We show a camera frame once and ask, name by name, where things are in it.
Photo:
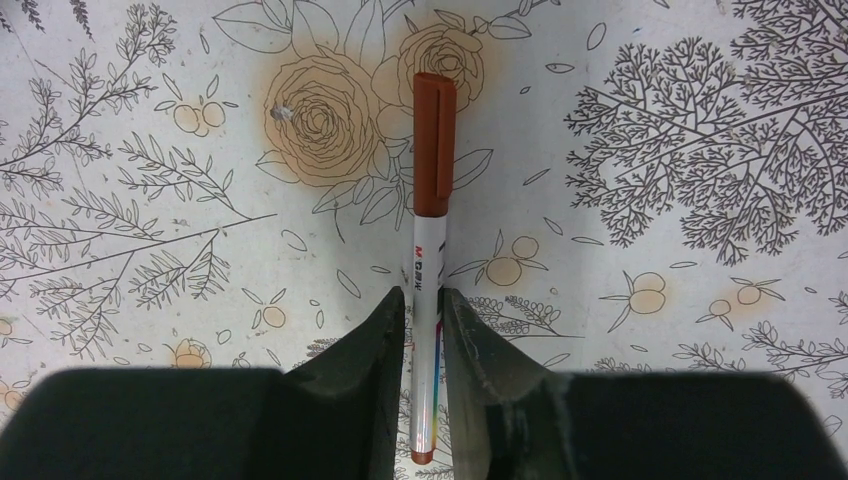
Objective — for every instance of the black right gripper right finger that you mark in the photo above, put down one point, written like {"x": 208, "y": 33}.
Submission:
{"x": 512, "y": 418}

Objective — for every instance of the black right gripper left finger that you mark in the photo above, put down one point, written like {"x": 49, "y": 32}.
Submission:
{"x": 333, "y": 417}

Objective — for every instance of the floral patterned table mat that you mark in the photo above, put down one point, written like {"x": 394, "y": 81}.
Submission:
{"x": 639, "y": 186}

